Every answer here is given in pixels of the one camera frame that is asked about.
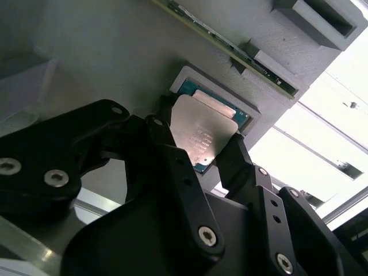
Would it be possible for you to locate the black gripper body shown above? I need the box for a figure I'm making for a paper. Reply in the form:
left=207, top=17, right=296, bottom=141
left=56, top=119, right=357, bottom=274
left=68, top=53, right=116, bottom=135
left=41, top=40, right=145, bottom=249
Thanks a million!
left=59, top=192, right=271, bottom=276

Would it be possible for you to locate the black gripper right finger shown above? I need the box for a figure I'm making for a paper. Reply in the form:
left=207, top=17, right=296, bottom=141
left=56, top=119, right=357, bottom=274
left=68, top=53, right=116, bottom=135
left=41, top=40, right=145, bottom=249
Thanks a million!
left=215, top=133, right=368, bottom=276

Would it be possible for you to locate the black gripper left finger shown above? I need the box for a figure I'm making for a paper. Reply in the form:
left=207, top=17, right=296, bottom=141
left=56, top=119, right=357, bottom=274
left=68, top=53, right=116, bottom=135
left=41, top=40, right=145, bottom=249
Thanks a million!
left=0, top=94, right=227, bottom=265

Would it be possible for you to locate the silver CPU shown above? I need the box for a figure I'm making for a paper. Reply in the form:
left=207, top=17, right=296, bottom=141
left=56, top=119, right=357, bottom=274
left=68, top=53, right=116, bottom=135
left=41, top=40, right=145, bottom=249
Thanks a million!
left=169, top=79, right=250, bottom=174

